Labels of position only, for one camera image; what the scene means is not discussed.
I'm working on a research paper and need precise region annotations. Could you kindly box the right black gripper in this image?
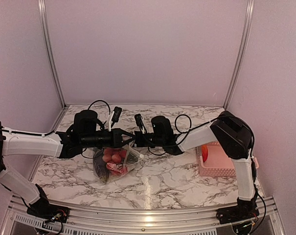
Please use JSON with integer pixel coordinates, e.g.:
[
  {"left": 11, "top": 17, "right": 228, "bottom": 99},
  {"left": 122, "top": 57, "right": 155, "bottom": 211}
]
[{"left": 128, "top": 131, "right": 164, "bottom": 148}]

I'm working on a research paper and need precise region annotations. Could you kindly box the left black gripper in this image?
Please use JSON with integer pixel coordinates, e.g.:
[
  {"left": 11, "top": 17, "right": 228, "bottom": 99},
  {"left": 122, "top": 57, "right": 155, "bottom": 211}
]
[{"left": 81, "top": 128, "right": 137, "bottom": 149}]

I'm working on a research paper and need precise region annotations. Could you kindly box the clear zip top bag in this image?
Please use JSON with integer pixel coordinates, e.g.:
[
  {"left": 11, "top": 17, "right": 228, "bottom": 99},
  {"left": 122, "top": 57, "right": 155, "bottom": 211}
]
[{"left": 92, "top": 145, "right": 144, "bottom": 184}]

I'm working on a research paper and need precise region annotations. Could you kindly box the red orange fake mango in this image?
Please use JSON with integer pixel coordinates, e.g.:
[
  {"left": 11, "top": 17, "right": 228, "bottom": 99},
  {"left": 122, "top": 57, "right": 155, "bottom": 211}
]
[{"left": 201, "top": 144, "right": 208, "bottom": 163}]

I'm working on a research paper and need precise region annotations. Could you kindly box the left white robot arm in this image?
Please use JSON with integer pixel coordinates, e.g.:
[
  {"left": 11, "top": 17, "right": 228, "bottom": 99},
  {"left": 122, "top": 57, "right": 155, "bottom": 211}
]
[{"left": 0, "top": 110, "right": 135, "bottom": 218}]

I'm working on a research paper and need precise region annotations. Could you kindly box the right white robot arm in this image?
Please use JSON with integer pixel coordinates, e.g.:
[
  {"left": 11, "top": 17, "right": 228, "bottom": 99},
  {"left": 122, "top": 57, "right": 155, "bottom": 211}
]
[{"left": 135, "top": 111, "right": 257, "bottom": 219}]

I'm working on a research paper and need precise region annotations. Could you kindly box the dark fake eggplant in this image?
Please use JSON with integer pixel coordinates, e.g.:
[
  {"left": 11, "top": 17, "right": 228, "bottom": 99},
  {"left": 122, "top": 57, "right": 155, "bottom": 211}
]
[{"left": 93, "top": 149, "right": 110, "bottom": 184}]

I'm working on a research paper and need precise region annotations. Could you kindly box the pink plastic basket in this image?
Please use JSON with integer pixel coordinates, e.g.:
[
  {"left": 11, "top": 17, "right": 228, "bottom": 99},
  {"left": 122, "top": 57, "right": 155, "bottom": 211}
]
[{"left": 196, "top": 141, "right": 258, "bottom": 179}]

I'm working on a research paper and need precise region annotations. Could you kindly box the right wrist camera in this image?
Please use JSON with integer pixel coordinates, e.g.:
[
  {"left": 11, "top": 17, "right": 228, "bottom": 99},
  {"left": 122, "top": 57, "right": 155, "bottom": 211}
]
[{"left": 135, "top": 114, "right": 146, "bottom": 134}]

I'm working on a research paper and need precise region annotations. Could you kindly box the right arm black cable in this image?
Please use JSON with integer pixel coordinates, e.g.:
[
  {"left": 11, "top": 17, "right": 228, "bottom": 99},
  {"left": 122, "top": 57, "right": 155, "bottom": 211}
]
[{"left": 145, "top": 114, "right": 192, "bottom": 157}]

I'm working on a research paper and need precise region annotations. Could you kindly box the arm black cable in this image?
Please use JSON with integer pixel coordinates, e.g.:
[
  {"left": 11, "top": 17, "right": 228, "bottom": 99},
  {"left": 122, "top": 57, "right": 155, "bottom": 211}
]
[
  {"left": 88, "top": 99, "right": 112, "bottom": 128},
  {"left": 145, "top": 114, "right": 192, "bottom": 157}
]

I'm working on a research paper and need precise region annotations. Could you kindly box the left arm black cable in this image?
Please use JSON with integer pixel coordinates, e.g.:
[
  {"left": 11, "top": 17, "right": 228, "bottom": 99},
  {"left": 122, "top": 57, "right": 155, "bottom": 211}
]
[{"left": 88, "top": 99, "right": 112, "bottom": 128}]

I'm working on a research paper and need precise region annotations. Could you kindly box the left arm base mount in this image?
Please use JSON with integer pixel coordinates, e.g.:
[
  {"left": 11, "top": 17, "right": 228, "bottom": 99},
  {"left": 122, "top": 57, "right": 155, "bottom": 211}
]
[{"left": 27, "top": 184, "right": 69, "bottom": 223}]

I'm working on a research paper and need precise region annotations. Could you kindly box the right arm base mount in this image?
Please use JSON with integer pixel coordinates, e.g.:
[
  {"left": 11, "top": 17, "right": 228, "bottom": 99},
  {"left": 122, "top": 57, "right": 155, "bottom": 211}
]
[{"left": 216, "top": 198, "right": 259, "bottom": 224}]

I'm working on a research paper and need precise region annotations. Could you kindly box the front aluminium rail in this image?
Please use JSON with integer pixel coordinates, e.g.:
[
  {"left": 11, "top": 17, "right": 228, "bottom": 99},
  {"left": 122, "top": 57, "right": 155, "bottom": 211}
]
[{"left": 5, "top": 195, "right": 279, "bottom": 235}]

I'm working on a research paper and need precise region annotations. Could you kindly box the right aluminium frame post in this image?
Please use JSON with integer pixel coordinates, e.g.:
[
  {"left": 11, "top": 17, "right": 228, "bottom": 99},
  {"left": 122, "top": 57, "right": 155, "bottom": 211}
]
[{"left": 223, "top": 0, "right": 255, "bottom": 110}]

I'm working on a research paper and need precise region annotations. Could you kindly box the aluminium frame post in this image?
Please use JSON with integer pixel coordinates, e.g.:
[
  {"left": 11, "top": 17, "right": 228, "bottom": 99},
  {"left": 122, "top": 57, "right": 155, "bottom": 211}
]
[
  {"left": 38, "top": 0, "right": 67, "bottom": 109},
  {"left": 223, "top": 0, "right": 255, "bottom": 110}
]

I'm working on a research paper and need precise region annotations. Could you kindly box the left aluminium frame post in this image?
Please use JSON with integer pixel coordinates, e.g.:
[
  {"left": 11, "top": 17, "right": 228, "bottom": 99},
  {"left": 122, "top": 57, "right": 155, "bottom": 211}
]
[{"left": 38, "top": 0, "right": 67, "bottom": 109}]

